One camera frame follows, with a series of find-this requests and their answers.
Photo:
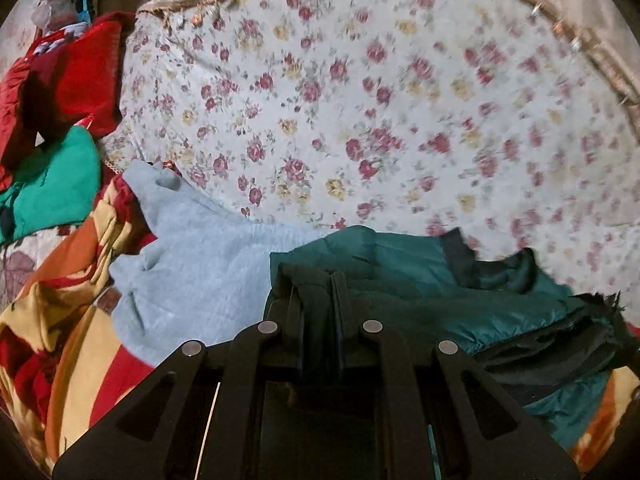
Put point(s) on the teal green garment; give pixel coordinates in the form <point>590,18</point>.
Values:
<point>55,180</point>

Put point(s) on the beige satin bed cover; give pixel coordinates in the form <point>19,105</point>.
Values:
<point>575,20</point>

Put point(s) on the dark green quilted jacket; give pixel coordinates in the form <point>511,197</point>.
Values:
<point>410,280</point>

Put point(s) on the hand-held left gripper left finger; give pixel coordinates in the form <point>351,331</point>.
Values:
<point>245,360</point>

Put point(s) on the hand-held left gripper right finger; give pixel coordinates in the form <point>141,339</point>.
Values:
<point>400,365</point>

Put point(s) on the white maroon floral quilt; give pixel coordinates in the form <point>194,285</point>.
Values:
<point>25,265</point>

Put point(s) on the yellow red printed blanket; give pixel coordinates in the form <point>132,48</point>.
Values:
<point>60,340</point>

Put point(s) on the light blue garment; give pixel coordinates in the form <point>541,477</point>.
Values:
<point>200,270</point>

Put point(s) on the floral bed sheet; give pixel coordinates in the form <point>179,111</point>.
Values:
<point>380,100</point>

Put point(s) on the clear plastic bag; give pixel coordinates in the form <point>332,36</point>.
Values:
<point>52,5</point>

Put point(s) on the red garment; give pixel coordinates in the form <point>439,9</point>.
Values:
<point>70,80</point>

